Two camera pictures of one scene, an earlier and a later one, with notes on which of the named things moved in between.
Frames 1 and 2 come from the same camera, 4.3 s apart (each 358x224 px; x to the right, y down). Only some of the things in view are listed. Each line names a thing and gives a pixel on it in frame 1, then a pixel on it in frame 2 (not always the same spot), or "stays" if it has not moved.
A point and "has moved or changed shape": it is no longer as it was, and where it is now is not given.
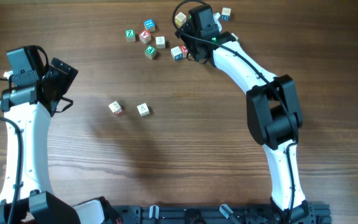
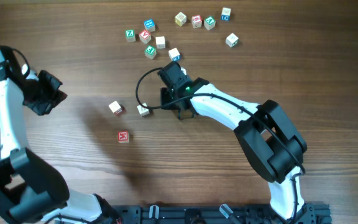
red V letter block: [145, 36] stays
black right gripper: [185, 32] → [169, 99]
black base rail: [310, 213] stays
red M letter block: [184, 51] → [123, 136]
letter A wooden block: [143, 109] stays
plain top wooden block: [160, 42] stays
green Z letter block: [130, 35] stays
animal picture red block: [115, 107] stays
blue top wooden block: [150, 25] stays
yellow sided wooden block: [180, 18] stays
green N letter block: [217, 17] → [209, 23]
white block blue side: [176, 53] has moved or changed shape
